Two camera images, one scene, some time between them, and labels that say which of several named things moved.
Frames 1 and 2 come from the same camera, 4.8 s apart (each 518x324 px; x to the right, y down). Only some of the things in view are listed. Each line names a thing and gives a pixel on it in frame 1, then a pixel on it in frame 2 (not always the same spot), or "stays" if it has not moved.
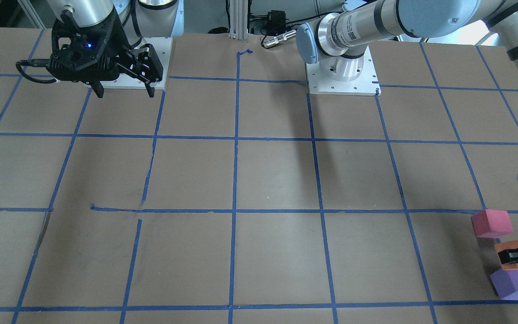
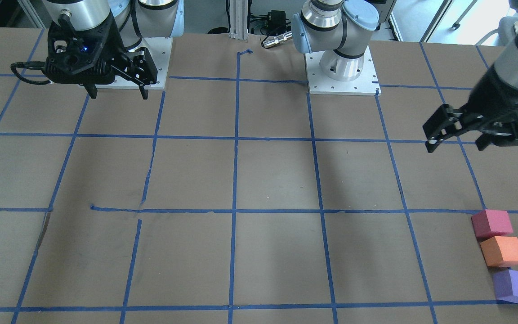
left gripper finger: [516, 255] to [447, 122]
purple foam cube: [515, 284] stays
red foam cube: [492, 223] stays
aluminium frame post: [238, 11] stays
